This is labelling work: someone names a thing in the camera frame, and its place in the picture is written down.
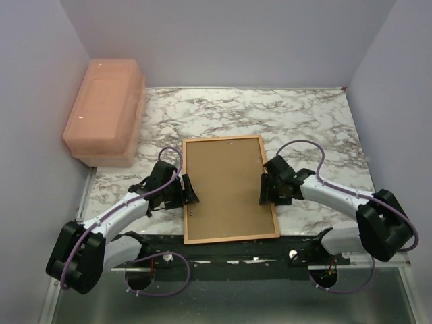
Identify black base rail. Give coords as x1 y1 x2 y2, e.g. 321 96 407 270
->
119 232 349 281

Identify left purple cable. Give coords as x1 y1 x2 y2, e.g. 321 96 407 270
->
59 147 185 291

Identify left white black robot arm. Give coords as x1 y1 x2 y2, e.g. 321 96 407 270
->
45 161 199 294

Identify purple cable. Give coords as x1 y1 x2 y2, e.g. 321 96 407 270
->
59 147 185 291
276 139 421 294

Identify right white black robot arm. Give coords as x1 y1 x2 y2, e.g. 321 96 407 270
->
259 155 414 265

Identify aluminium extrusion rail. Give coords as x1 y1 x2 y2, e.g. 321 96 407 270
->
36 168 411 324

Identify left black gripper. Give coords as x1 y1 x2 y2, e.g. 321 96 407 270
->
162 175 198 210

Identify orange wooden picture frame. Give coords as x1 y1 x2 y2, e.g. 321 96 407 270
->
182 134 281 246

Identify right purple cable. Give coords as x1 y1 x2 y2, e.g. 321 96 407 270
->
276 139 421 294

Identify pink translucent plastic box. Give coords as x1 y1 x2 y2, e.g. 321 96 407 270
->
63 59 146 167

